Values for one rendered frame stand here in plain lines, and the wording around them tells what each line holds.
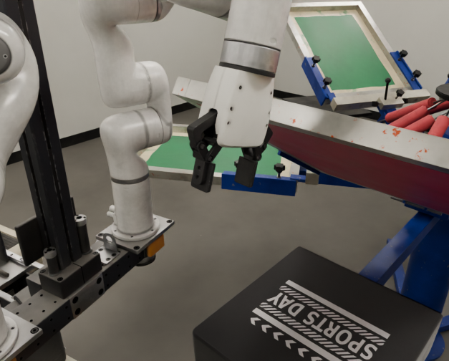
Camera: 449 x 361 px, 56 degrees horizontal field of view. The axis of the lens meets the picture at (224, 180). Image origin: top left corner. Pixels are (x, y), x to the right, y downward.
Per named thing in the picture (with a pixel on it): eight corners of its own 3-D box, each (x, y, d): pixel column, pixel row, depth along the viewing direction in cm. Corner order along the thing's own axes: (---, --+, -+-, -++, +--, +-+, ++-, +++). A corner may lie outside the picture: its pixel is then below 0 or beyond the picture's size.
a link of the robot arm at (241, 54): (253, 49, 60) (248, 69, 61) (212, 37, 54) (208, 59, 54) (296, 56, 56) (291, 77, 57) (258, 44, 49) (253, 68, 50)
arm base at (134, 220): (92, 230, 111) (84, 177, 104) (124, 208, 120) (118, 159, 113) (139, 246, 104) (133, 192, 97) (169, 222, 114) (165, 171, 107)
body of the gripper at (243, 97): (250, 63, 61) (234, 138, 63) (201, 50, 53) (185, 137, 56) (293, 71, 56) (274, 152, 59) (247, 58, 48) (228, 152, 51)
